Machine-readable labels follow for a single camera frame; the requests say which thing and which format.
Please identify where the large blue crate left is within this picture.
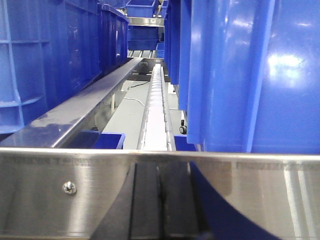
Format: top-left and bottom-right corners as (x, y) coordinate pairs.
(0, 0), (101, 135)

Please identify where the white roller track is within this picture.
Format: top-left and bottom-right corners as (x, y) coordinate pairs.
(137, 63), (176, 152)

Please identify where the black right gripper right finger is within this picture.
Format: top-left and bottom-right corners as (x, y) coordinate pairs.
(160, 161), (285, 240)

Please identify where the steel divider rail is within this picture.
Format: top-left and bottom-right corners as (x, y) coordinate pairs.
(0, 57), (142, 148)

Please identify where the small blue bin lower left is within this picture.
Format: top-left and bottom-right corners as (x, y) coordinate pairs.
(66, 130), (126, 150)

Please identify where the stainless steel shelf front rail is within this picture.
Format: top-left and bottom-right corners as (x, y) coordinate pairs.
(0, 147), (320, 240)

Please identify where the large blue crate right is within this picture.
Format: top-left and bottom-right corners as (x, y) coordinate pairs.
(179, 0), (320, 154)

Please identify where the rail screw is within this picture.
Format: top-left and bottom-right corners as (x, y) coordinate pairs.
(62, 181), (77, 195)

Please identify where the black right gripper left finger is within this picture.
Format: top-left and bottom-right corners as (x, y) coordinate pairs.
(90, 162), (160, 240)

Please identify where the large blue crate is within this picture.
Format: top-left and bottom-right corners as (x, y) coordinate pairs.
(0, 0), (101, 135)
(179, 0), (320, 154)

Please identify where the far blue bin top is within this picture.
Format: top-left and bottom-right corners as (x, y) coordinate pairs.
(126, 0), (156, 18)

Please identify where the far blue bin middle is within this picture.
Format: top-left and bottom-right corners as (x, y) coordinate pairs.
(128, 25), (159, 51)

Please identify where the caster wheel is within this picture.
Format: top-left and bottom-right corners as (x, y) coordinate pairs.
(179, 119), (187, 135)

